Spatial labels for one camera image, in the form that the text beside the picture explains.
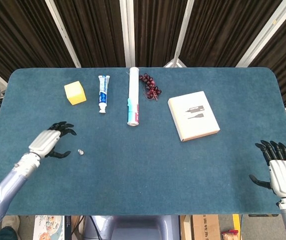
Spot dark red grape bunch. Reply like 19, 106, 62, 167
139, 72, 163, 102

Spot black torso cable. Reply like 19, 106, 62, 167
89, 215, 102, 240

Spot yellow foam cube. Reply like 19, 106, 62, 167
63, 80, 87, 106

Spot brown cardboard box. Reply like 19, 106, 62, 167
180, 214, 221, 240

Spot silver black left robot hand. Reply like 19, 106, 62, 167
28, 121, 77, 160

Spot white printed picture box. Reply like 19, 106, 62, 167
32, 214, 66, 240

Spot blue table mat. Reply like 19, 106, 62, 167
0, 66, 286, 217

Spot yellow strip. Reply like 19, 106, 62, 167
232, 214, 241, 237

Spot grey blue robot torso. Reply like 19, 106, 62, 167
84, 214, 181, 240

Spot white plastic wrap roll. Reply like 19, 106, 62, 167
126, 66, 140, 127

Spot black thin box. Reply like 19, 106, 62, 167
64, 215, 73, 240

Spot flat white cardboard box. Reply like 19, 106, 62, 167
167, 90, 221, 143

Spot beige shoe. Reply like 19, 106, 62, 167
1, 215, 21, 235

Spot red snack packet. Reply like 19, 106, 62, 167
221, 229, 240, 240

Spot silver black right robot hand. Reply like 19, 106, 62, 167
249, 140, 286, 199

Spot white blue toothpaste tube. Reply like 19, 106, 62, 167
97, 74, 111, 115

